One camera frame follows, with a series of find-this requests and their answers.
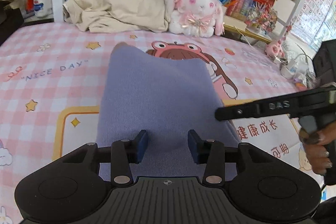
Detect right hand painted nails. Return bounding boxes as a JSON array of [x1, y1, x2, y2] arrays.
[[299, 122, 336, 176]]

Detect small pink toy figure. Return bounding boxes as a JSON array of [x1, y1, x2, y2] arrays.
[[265, 40, 285, 58]]

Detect pink checkered cartoon mat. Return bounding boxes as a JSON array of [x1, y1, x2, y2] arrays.
[[0, 21, 324, 224]]

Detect cream crumpled garment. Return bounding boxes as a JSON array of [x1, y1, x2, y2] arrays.
[[63, 0, 169, 33]]

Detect white pink plush bunny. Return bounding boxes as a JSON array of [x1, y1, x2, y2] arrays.
[[164, 0, 224, 38]]

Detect purple and brown knit sweater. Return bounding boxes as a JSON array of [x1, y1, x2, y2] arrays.
[[96, 43, 240, 177]]

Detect wall alphabet poster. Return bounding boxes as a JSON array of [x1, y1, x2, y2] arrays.
[[291, 0, 335, 51]]

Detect white blue pen jar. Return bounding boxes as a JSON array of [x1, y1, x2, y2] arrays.
[[33, 0, 52, 18]]

